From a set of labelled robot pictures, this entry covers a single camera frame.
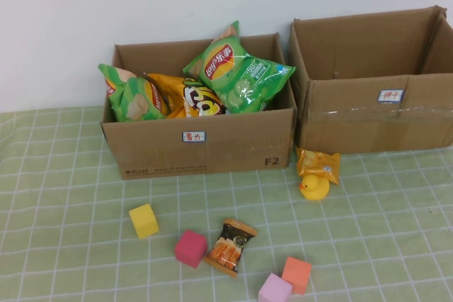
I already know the cardboard box with F2 print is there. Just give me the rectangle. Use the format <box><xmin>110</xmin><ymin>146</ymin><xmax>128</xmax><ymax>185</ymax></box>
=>
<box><xmin>99</xmin><ymin>33</ymin><xmax>298</xmax><ymax>180</ymax></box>

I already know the pink foam cube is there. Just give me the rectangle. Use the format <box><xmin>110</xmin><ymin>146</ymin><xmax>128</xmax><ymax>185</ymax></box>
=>
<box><xmin>258</xmin><ymin>272</ymin><xmax>293</xmax><ymax>302</ymax></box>

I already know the taped cardboard box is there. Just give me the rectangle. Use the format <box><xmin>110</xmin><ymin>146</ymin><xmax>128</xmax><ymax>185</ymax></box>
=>
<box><xmin>288</xmin><ymin>5</ymin><xmax>453</xmax><ymax>156</ymax></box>

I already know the yellow-orange snack packet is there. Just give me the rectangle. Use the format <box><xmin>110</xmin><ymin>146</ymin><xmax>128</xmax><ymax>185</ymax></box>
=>
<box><xmin>295</xmin><ymin>146</ymin><xmax>341</xmax><ymax>186</ymax></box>

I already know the two-character label, F2 box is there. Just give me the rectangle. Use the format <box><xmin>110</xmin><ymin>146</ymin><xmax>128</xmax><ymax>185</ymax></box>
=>
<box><xmin>181</xmin><ymin>130</ymin><xmax>207</xmax><ymax>143</ymax></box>

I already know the two-character label, taped box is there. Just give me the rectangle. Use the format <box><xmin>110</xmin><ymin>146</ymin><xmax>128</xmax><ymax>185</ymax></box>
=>
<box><xmin>377</xmin><ymin>88</ymin><xmax>405</xmax><ymax>104</ymax></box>

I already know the yellow foam cube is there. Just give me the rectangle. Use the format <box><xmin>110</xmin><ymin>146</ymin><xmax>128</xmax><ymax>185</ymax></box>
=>
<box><xmin>128</xmin><ymin>203</ymin><xmax>160</xmax><ymax>240</ymax></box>

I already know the red foam cube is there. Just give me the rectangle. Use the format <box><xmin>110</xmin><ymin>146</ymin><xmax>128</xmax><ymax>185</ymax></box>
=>
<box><xmin>174</xmin><ymin>229</ymin><xmax>208</xmax><ymax>269</ymax></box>

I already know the green cucumber Lay's chips bag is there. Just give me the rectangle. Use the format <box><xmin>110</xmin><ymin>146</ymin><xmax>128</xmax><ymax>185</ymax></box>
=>
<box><xmin>183</xmin><ymin>21</ymin><xmax>297</xmax><ymax>115</ymax></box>

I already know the green checked tablecloth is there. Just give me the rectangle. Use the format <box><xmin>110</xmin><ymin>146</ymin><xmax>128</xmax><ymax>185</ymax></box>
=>
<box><xmin>0</xmin><ymin>105</ymin><xmax>453</xmax><ymax>302</ymax></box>

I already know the black and orange snack packet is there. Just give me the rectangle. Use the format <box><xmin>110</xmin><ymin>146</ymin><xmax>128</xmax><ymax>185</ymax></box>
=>
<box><xmin>203</xmin><ymin>218</ymin><xmax>258</xmax><ymax>279</ymax></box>

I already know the orange foam cube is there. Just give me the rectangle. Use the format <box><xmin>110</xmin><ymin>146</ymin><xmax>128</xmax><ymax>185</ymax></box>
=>
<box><xmin>282</xmin><ymin>256</ymin><xmax>313</xmax><ymax>296</ymax></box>

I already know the orange chips bag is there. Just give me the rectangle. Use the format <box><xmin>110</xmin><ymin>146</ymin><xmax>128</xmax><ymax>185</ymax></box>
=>
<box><xmin>147</xmin><ymin>72</ymin><xmax>227</xmax><ymax>119</ymax></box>

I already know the green striped Lay's chips bag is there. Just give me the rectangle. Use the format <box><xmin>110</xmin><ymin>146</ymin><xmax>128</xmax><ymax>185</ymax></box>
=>
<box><xmin>98</xmin><ymin>63</ymin><xmax>169</xmax><ymax>122</ymax></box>

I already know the yellow rubber duck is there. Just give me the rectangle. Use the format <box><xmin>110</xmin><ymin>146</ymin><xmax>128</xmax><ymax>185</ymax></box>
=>
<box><xmin>299</xmin><ymin>173</ymin><xmax>331</xmax><ymax>201</ymax></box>

